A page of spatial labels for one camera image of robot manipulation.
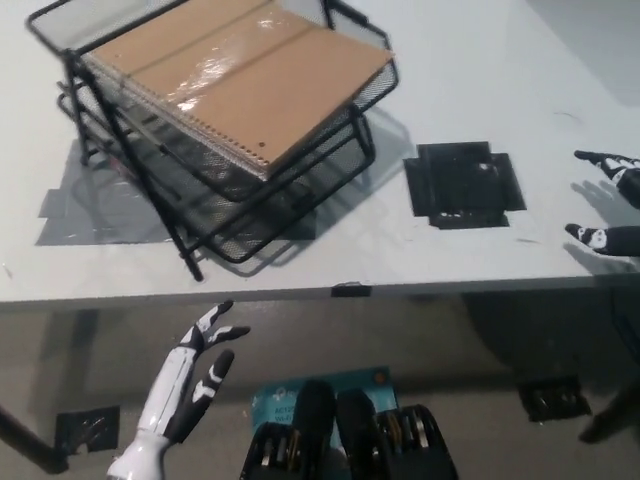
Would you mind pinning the grey duct tape patch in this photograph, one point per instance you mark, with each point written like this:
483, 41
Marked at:
75, 220

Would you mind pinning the black diagonal table leg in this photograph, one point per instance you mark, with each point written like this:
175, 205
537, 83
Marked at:
30, 440

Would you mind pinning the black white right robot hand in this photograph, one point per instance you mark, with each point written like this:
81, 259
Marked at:
627, 237

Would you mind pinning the black mesh two-tier file tray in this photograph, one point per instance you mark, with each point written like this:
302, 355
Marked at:
240, 240

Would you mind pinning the thin black thread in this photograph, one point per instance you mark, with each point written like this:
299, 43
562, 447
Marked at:
567, 116

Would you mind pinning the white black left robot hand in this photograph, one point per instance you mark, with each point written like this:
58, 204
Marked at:
175, 395

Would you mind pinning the black tape square patch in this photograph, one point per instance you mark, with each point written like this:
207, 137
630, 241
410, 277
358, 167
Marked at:
450, 190

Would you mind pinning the brown spiral notebook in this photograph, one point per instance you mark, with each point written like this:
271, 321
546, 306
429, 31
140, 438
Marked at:
240, 90

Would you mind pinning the teal router box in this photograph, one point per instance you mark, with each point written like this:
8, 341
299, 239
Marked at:
275, 400

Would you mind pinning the black floor tape patch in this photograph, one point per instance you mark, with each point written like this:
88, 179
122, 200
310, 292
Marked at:
85, 430
552, 400

